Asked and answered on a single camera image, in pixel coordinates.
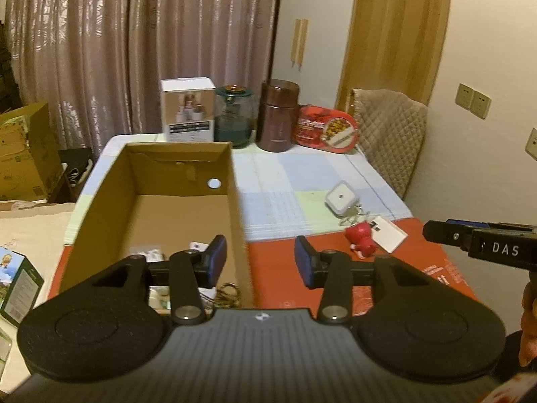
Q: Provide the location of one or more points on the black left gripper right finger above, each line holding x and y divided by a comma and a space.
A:
337, 274

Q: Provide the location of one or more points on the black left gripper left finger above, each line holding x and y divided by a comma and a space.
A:
184, 273

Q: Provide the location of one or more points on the metal wire puzzle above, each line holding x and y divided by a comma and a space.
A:
354, 215

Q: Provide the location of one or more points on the person's right hand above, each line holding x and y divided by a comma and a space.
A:
528, 345

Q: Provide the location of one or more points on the small white item in box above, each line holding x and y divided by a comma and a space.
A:
197, 246

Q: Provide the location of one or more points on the red toy figure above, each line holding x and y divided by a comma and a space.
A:
360, 238

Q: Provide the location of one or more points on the white square night light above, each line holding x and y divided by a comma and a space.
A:
341, 199

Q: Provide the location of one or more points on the red table mat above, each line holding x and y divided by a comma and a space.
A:
277, 283

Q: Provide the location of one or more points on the open cardboard box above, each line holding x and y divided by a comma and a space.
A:
163, 195

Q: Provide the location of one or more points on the checkered tablecloth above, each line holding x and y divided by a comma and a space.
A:
283, 194

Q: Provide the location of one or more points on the red instant rice box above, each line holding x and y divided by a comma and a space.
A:
326, 129

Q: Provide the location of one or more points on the quilted beige chair cover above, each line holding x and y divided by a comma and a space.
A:
392, 129

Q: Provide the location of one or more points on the green glass jar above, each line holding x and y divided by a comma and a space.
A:
233, 115

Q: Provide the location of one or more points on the green illustrated box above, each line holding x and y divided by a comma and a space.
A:
21, 284

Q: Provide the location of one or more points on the white product box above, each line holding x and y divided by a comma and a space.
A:
187, 109

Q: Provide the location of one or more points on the brown thermos flask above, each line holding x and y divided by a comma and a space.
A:
277, 115

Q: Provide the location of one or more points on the yellow cardboard carton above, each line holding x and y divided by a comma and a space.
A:
30, 165

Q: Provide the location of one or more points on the wooden door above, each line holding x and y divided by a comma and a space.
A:
395, 45

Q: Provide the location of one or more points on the pink curtain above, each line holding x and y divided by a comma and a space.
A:
98, 64

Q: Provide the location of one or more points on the single wall switch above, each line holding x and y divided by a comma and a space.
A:
531, 145

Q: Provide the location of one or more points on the double wall socket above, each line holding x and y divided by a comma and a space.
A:
474, 101

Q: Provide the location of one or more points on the wooden wall hanger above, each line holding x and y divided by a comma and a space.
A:
298, 43

